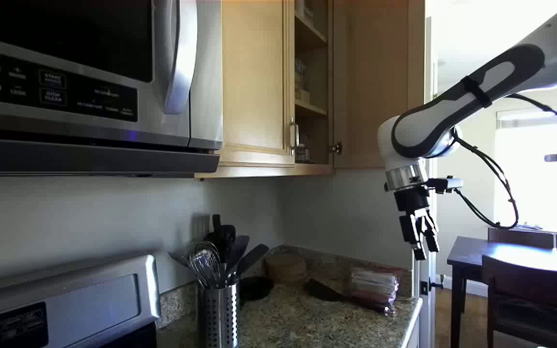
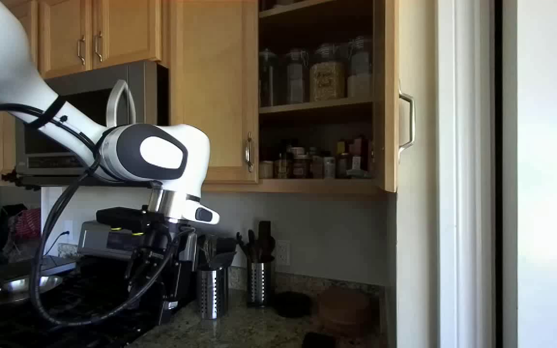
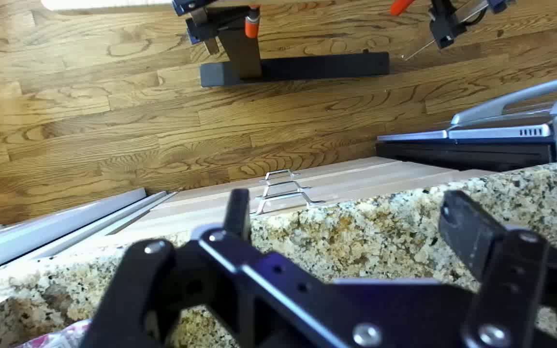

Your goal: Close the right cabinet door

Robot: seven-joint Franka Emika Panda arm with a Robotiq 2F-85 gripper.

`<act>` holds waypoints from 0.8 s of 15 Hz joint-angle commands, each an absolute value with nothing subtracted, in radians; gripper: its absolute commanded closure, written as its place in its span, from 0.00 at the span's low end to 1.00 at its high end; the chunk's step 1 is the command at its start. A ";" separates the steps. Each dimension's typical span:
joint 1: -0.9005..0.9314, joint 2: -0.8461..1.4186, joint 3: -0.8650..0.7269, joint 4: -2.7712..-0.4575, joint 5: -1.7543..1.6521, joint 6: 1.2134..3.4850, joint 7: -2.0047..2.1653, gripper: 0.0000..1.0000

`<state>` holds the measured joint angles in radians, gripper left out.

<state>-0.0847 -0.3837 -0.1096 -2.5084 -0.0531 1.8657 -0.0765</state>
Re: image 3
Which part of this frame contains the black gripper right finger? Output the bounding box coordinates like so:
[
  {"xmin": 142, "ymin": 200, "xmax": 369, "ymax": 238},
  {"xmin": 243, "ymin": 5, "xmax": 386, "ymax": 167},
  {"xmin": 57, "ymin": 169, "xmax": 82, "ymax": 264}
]
[{"xmin": 438, "ymin": 190, "xmax": 557, "ymax": 348}]

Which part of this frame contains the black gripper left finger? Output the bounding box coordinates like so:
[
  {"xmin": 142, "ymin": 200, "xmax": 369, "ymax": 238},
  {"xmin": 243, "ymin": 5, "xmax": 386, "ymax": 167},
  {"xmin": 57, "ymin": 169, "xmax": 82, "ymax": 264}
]
[{"xmin": 80, "ymin": 188, "xmax": 382, "ymax": 348}]

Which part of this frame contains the light wood base cabinet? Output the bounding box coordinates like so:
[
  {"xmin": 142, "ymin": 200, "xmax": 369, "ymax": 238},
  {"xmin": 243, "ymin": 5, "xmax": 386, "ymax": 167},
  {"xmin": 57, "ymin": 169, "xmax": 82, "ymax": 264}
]
[{"xmin": 106, "ymin": 155, "xmax": 487, "ymax": 242}]

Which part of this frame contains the pinkish plastic bag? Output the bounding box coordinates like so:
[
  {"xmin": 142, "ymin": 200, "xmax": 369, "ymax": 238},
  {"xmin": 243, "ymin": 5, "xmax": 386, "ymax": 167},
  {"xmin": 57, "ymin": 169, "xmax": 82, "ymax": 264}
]
[{"xmin": 24, "ymin": 318, "xmax": 92, "ymax": 348}]

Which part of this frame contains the black floor stand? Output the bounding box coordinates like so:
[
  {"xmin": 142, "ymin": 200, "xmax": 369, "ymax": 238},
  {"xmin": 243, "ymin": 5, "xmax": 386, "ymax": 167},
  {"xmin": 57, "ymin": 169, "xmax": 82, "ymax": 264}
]
[{"xmin": 169, "ymin": 0, "xmax": 390, "ymax": 90}]

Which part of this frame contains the silver wire drawer handle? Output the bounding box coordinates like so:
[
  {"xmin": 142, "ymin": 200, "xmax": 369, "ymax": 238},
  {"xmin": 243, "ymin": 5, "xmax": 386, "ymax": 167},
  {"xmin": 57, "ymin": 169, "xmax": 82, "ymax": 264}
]
[{"xmin": 254, "ymin": 169, "xmax": 326, "ymax": 217}]

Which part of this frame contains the black clamp with orange handle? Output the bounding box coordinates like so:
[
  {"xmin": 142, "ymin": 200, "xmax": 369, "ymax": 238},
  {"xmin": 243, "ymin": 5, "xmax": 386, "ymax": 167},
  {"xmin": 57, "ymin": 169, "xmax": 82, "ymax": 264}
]
[{"xmin": 386, "ymin": 0, "xmax": 508, "ymax": 51}]

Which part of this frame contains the orange clamp handle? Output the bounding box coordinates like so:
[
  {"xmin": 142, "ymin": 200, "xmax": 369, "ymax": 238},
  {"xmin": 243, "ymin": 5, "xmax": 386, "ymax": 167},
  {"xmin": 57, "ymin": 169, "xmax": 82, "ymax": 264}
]
[{"xmin": 243, "ymin": 6, "xmax": 262, "ymax": 41}]

